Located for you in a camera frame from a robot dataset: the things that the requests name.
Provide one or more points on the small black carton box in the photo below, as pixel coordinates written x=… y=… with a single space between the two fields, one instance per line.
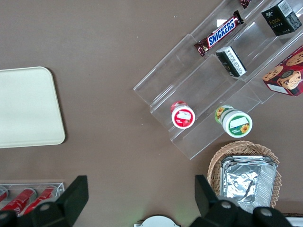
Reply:
x=230 y=61

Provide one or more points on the Snickers chocolate bar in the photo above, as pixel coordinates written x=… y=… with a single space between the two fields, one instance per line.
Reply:
x=245 y=2
x=220 y=33

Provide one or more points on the red lid yoghurt cup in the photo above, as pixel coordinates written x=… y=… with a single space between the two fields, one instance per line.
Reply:
x=183 y=117

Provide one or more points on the aluminium foil tray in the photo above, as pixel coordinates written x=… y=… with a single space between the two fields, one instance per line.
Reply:
x=241 y=182

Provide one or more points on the black Face carton box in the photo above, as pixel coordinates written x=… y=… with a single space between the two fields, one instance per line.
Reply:
x=280 y=19

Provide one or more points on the light wicker basket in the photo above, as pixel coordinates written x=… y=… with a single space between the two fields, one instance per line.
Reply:
x=215 y=163

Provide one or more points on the green sunflower yoghurt cup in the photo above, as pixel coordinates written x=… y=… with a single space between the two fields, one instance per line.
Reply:
x=237 y=124

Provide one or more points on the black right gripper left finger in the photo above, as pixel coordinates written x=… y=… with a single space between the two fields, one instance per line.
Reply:
x=68 y=201

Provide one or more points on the red chocolate chip cookie box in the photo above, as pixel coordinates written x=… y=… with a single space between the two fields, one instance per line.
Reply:
x=288 y=73

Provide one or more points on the clear acrylic bottle rack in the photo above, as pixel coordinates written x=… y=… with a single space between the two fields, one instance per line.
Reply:
x=60 y=185

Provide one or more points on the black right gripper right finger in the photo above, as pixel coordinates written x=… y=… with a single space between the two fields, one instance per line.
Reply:
x=208 y=203

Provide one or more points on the cream rectangular tray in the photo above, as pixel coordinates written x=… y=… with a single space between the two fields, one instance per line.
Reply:
x=28 y=106

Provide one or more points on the clear acrylic stepped stand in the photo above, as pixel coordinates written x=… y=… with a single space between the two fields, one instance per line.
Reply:
x=189 y=78

